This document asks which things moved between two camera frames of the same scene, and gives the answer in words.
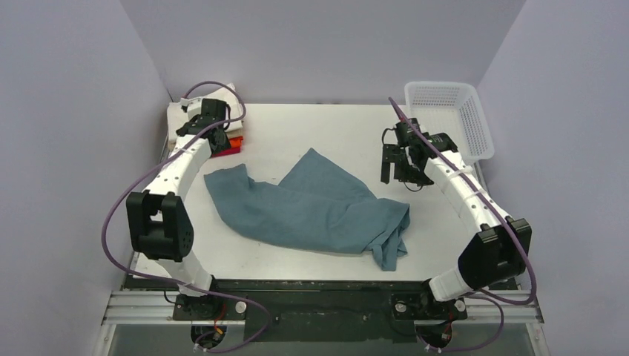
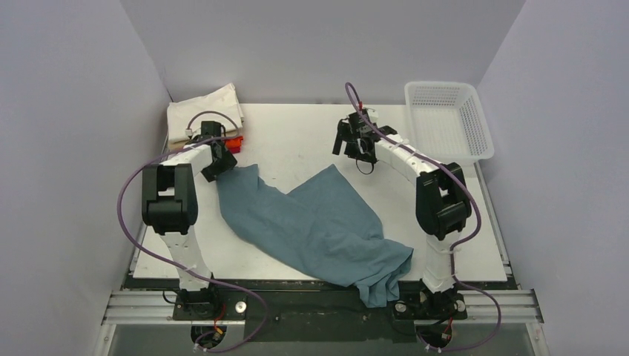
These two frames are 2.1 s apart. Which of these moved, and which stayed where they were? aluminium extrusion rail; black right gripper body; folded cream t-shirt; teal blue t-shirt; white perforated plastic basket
Moved: black right gripper body; teal blue t-shirt
Stayed: white perforated plastic basket; aluminium extrusion rail; folded cream t-shirt
